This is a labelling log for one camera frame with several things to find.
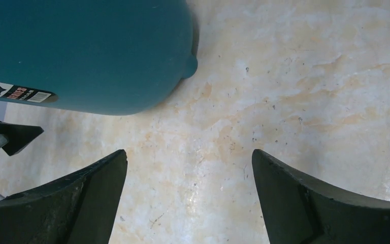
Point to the teal plastic trash bin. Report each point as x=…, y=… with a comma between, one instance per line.
x=101, y=57

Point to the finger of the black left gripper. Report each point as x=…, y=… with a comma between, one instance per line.
x=14, y=138

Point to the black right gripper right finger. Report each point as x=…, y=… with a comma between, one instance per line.
x=300, y=208

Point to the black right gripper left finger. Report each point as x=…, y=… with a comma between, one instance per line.
x=80, y=207

